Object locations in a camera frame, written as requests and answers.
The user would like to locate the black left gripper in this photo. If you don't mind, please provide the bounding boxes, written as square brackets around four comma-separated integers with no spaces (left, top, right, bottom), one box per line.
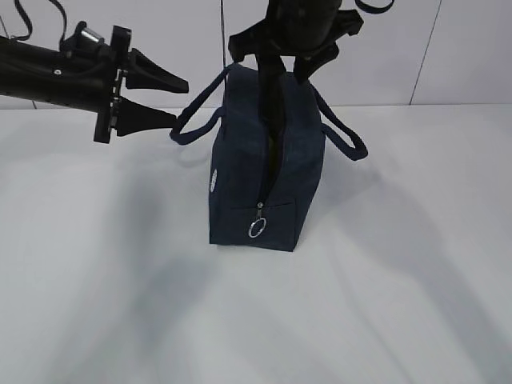
[60,26,189,142]

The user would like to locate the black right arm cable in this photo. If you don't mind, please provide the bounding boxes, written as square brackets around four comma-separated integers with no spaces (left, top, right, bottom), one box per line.
[355,0,395,13]

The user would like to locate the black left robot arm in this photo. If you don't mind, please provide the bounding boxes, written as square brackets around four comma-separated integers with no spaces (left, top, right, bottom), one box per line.
[1,22,189,143]

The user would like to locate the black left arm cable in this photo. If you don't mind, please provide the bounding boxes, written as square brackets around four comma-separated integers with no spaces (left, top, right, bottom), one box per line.
[10,0,67,45]

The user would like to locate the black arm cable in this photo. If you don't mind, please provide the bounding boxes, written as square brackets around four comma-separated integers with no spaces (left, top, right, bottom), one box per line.
[355,0,395,13]
[10,0,67,45]

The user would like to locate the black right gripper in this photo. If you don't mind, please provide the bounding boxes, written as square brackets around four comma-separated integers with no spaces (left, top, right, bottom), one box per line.
[228,0,363,128]

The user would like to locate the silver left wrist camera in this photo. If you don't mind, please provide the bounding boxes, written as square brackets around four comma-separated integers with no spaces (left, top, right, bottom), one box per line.
[59,21,105,52]

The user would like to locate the dark navy lunch bag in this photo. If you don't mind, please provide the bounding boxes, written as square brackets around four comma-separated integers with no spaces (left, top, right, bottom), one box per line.
[170,63,368,252]

